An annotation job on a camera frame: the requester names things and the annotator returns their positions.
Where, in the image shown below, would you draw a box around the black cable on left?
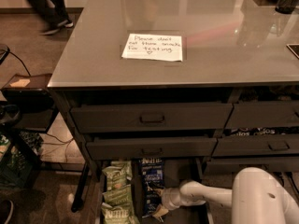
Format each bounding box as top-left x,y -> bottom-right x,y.
0,44 -> 32,77

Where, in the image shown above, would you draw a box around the black mesh cup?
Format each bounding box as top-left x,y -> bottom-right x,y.
275,0 -> 299,14

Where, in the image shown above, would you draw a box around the walking person legs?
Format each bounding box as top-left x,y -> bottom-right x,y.
27,0 -> 74,35

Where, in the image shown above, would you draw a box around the upper green chip bag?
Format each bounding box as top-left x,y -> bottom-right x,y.
103,161 -> 133,190

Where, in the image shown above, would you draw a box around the green plastic crate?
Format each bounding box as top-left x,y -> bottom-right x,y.
0,132 -> 43,189

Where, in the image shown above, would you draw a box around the dark snack bags in drawer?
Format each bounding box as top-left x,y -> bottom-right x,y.
225,126 -> 299,136

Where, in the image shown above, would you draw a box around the white handwritten paper note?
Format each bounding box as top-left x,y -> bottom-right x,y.
121,34 -> 183,62

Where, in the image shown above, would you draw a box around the top right drawer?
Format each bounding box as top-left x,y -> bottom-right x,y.
226,101 -> 299,129

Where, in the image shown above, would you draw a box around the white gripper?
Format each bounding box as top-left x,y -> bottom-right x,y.
151,188 -> 181,222

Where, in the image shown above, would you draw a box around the middle left drawer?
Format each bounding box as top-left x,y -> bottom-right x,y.
86,136 -> 217,160

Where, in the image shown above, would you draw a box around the open bottom left drawer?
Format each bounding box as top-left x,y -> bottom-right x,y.
96,159 -> 212,224

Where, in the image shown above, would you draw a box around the bottom right drawer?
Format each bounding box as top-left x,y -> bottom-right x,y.
205,157 -> 299,174

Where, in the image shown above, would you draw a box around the grey drawer cabinet counter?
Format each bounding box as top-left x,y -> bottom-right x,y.
47,0 -> 299,224

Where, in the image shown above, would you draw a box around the lower green chip bag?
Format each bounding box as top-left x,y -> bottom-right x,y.
102,203 -> 140,224

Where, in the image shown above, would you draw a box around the middle right drawer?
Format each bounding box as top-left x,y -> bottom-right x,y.
213,134 -> 299,157

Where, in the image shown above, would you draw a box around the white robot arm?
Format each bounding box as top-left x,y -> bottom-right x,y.
153,167 -> 299,224

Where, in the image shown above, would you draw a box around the middle green chip bag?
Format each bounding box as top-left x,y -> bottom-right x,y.
103,185 -> 133,206

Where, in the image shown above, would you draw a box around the top left drawer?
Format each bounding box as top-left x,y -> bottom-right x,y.
71,103 -> 233,133

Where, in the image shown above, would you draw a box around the blue chip bag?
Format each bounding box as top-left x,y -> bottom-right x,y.
139,158 -> 164,175
142,171 -> 164,217

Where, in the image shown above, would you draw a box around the green chip bag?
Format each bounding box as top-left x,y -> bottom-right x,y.
103,185 -> 133,206
103,161 -> 133,190
102,203 -> 140,224

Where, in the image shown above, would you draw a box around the dark tablet on counter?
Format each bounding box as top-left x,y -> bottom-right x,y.
286,44 -> 299,59

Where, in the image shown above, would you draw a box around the dark shoe at corner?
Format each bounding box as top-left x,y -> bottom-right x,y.
0,200 -> 14,224

